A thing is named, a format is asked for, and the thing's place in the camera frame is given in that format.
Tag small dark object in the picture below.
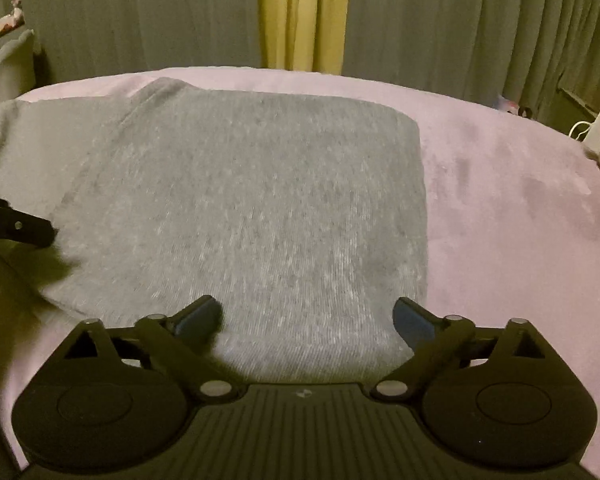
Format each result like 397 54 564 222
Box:
499 94 535 120

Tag dark bedside shelf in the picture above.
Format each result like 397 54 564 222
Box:
556 86 600 127

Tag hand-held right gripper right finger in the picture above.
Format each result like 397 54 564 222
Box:
372 296 548 403

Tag small pink white figure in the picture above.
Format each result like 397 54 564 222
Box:
0 0 27 38

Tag white cable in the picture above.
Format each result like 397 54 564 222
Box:
569 119 598 142

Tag yellow curtain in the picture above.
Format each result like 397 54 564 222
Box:
256 0 350 77

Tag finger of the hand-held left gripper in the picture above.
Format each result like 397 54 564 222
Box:
0 190 59 249

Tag pink bed sheet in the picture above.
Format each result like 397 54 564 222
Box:
0 65 600 480

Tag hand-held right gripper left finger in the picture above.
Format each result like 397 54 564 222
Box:
62 295 238 403

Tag grey-green curtain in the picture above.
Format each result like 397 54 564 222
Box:
341 0 600 133
0 0 267 93

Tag grey pants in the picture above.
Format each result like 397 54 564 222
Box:
0 77 429 390

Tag pale grey cushion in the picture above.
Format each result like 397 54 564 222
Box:
0 29 37 112

